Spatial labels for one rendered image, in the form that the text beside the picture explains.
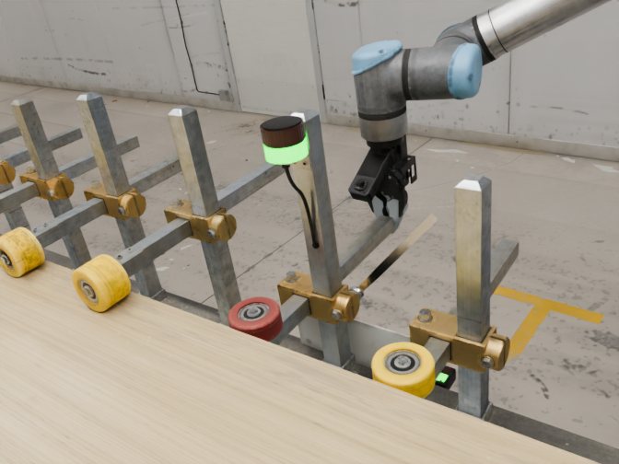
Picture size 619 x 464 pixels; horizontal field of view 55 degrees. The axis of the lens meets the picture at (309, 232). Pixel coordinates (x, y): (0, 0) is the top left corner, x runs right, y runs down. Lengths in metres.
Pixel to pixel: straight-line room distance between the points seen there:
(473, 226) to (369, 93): 0.40
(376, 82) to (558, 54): 2.51
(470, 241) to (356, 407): 0.25
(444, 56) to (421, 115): 2.93
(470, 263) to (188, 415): 0.41
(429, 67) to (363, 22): 3.00
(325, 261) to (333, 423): 0.30
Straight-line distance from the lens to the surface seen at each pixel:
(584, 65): 3.50
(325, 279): 0.95
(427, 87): 1.06
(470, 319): 0.85
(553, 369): 2.14
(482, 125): 3.80
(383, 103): 1.08
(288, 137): 0.79
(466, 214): 0.76
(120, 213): 1.25
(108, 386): 0.87
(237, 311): 0.91
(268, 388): 0.78
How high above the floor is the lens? 1.43
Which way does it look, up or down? 29 degrees down
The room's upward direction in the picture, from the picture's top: 9 degrees counter-clockwise
